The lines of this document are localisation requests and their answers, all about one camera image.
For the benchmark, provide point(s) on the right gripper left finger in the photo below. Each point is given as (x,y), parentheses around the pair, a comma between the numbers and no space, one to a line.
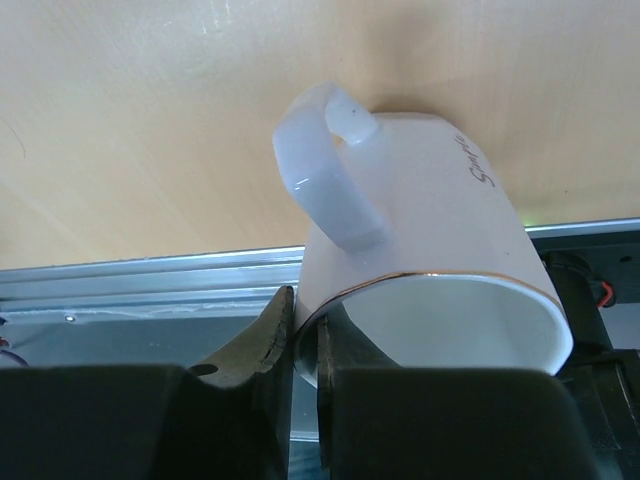
(227,417)

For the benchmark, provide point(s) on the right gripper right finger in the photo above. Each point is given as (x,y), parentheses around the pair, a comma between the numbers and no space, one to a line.
(380,420)

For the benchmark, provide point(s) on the white mug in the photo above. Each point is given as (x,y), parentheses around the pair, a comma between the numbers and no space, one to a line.
(414,238)

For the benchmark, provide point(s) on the aluminium frame rail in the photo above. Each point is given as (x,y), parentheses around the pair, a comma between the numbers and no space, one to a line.
(166,310)

